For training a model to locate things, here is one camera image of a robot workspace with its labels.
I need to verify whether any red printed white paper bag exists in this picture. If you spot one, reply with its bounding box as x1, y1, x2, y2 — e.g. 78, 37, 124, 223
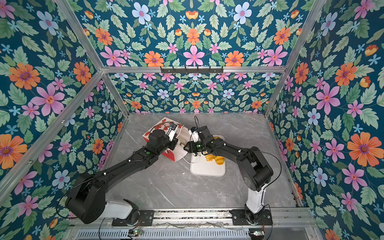
142, 117, 191, 162

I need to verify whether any long spiral fake bread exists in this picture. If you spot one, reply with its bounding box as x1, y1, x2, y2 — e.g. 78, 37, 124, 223
206, 155, 216, 162

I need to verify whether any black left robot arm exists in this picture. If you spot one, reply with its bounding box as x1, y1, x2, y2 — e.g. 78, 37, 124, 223
65, 130, 178, 225

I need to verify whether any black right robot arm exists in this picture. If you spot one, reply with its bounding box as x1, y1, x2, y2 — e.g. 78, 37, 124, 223
184, 126, 274, 225

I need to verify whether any white plastic tray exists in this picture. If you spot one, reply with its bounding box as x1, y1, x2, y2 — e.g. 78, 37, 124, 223
190, 154, 227, 177

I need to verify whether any aluminium left side beam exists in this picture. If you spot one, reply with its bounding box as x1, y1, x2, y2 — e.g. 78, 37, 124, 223
1, 71, 104, 205

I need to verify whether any aluminium beam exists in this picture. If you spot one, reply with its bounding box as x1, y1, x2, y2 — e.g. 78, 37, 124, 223
1, 71, 104, 205
102, 66, 287, 74

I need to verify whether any aluminium rear top beam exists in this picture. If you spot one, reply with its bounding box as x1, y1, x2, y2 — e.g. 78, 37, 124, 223
102, 66, 287, 74

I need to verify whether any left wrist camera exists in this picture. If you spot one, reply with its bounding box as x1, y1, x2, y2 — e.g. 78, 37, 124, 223
167, 123, 178, 142

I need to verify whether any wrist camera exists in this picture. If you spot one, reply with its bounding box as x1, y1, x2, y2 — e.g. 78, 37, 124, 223
167, 123, 178, 142
189, 130, 200, 143

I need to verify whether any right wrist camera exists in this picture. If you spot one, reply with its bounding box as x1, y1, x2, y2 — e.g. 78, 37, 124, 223
189, 130, 200, 143

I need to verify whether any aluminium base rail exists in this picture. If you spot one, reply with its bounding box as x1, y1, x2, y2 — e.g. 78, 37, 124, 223
69, 207, 317, 230

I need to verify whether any black hook rail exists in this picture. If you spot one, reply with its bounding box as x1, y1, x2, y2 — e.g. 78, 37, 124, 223
160, 67, 224, 74

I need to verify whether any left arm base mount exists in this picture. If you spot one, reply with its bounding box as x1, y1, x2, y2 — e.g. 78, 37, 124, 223
112, 199, 155, 227

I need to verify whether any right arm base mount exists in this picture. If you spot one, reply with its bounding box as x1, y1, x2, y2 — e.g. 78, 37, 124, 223
229, 204, 273, 226

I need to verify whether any aluminium frame post right rear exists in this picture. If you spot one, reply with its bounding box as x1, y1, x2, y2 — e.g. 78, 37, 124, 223
264, 0, 327, 120

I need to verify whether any aluminium frame post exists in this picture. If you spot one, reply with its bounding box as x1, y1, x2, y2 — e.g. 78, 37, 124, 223
56, 1, 129, 118
264, 0, 327, 120

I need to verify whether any aluminium frame post left rear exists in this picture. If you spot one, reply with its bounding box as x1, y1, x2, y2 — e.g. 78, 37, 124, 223
56, 1, 129, 118

